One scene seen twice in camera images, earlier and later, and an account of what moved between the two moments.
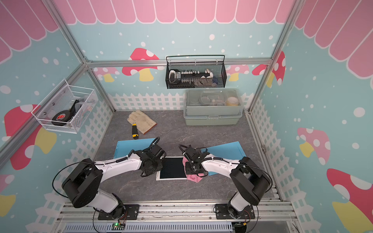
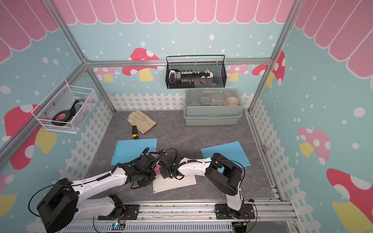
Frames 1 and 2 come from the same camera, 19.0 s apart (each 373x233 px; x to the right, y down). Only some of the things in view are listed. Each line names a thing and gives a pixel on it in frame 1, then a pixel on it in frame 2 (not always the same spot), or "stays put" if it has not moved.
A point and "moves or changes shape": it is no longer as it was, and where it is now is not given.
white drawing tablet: (173, 169) moves or changes shape
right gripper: (187, 171) to (163, 174)
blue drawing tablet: (124, 147) stays put
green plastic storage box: (212, 107) stays put
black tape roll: (62, 116) stays put
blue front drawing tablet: (232, 151) stays put
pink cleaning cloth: (194, 177) moves or changes shape
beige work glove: (145, 124) stays put
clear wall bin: (67, 108) stays put
